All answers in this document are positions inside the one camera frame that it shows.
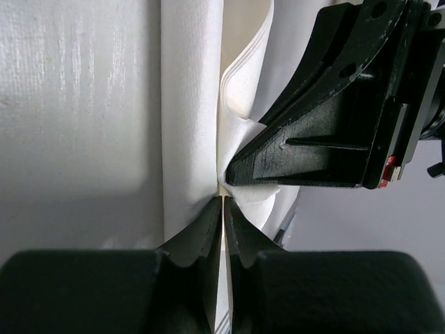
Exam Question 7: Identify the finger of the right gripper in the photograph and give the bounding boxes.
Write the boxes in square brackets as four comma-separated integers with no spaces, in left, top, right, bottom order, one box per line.
[225,74,382,189]
[260,1,407,126]

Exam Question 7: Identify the white paper napkin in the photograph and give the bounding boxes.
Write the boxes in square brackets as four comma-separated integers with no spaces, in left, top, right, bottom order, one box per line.
[161,1,327,239]

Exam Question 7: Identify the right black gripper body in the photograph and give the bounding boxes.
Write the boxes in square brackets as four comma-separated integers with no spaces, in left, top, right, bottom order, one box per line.
[361,1,444,189]

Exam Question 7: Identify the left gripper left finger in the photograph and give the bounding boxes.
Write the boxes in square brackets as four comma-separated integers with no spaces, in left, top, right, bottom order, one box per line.
[1,197,223,333]

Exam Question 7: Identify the aluminium mounting rail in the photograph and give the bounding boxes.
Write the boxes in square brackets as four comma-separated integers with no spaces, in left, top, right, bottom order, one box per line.
[216,193,298,333]

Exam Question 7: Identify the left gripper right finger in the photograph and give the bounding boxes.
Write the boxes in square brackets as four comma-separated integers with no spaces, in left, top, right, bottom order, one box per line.
[224,197,444,333]

